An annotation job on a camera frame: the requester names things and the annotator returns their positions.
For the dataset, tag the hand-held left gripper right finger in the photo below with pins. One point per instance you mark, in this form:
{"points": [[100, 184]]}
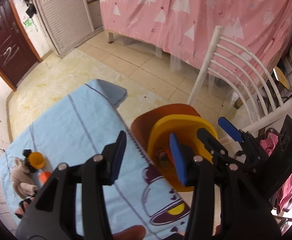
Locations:
{"points": [[178, 160]]}

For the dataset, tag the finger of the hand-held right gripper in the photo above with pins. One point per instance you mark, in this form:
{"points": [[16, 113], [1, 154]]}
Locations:
{"points": [[229, 128], [208, 140]]}

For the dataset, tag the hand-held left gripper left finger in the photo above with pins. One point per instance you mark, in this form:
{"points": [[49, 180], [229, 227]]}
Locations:
{"points": [[116, 158]]}

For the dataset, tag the yellow plastic bin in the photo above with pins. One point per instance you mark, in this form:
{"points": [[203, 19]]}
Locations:
{"points": [[161, 130]]}

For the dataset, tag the person's left hand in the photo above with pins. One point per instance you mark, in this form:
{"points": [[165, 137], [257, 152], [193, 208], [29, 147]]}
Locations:
{"points": [[131, 233]]}

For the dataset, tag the pink crumpled cloth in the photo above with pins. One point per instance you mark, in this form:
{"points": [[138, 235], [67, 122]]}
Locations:
{"points": [[288, 192]]}

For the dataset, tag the brown plastic stool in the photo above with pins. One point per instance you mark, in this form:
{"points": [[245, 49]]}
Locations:
{"points": [[144, 123]]}

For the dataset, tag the light blue printed tablecloth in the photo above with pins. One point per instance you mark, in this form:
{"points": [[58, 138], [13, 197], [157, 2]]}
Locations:
{"points": [[73, 130]]}

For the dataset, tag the yellow wooden board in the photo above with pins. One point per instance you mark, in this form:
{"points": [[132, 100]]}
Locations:
{"points": [[281, 78]]}

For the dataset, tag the orange toy piece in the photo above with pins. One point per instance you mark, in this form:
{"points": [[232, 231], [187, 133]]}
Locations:
{"points": [[45, 176]]}

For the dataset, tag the small yellow cup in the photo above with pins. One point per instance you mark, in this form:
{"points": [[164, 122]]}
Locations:
{"points": [[37, 160]]}

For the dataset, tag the white metal chair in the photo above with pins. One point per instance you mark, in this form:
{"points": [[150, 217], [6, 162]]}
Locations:
{"points": [[217, 45]]}

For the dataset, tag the beige plush toy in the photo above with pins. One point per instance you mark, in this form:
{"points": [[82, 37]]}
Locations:
{"points": [[21, 180]]}

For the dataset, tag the pink tree-print bed curtain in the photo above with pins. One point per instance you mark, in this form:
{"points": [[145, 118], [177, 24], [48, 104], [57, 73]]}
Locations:
{"points": [[186, 10]]}

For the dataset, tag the white louvered wardrobe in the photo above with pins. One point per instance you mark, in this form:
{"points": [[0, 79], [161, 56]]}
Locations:
{"points": [[61, 12]]}

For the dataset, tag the dark brown door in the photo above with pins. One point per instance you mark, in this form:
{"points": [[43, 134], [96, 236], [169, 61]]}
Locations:
{"points": [[6, 42]]}

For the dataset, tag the green wall sticker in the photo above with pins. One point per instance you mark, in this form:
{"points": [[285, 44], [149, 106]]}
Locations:
{"points": [[28, 23]]}

